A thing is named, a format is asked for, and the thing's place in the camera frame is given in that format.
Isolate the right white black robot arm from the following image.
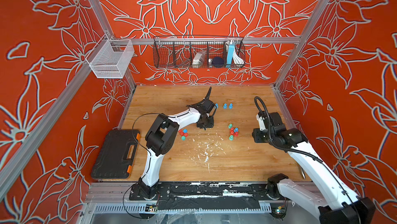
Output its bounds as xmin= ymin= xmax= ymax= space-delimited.
xmin=252 ymin=96 xmax=375 ymax=224

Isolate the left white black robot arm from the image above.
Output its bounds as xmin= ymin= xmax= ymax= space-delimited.
xmin=138 ymin=87 xmax=217 ymax=199

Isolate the cluster of coloured stamp caps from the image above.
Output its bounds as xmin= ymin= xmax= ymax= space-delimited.
xmin=178 ymin=129 xmax=188 ymax=140

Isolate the cluster of coloured stamps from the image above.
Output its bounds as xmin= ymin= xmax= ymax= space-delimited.
xmin=228 ymin=123 xmax=239 ymax=141

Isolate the dark blue round object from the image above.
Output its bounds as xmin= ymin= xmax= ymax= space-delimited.
xmin=212 ymin=56 xmax=224 ymax=68

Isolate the silver pouch in basket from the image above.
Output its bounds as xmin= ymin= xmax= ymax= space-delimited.
xmin=192 ymin=51 xmax=206 ymax=68

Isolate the light blue box in basket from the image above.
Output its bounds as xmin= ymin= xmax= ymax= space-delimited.
xmin=225 ymin=44 xmax=235 ymax=68

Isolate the black plastic tool case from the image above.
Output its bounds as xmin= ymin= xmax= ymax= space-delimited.
xmin=91 ymin=129 xmax=141 ymax=181

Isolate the white cable in basket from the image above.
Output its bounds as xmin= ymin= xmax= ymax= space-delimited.
xmin=232 ymin=50 xmax=245 ymax=66

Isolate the black wire wall basket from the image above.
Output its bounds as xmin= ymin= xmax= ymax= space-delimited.
xmin=153 ymin=35 xmax=246 ymax=69

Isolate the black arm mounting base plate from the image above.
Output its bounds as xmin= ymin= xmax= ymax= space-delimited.
xmin=126 ymin=182 xmax=288 ymax=213

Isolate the white wire mesh basket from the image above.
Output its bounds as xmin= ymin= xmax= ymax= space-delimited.
xmin=87 ymin=39 xmax=135 ymax=79

